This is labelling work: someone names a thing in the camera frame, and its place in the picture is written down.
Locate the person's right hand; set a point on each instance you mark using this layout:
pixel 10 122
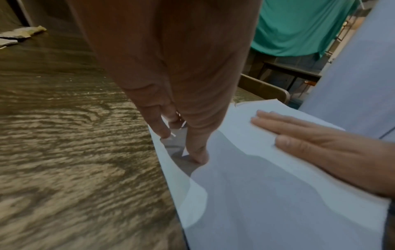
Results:
pixel 339 151

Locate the person's left hand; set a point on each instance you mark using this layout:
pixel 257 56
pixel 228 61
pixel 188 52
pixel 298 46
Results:
pixel 172 48

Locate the white paper sheet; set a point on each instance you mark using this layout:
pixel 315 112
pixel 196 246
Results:
pixel 262 207

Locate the white panel with metal edge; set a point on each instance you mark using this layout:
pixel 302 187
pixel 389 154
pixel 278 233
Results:
pixel 355 85

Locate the black metal table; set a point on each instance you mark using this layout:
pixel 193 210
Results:
pixel 290 69

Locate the green curtain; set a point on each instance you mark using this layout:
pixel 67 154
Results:
pixel 293 29

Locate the brown cardboard box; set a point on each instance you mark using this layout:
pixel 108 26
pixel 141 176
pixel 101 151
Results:
pixel 18 34

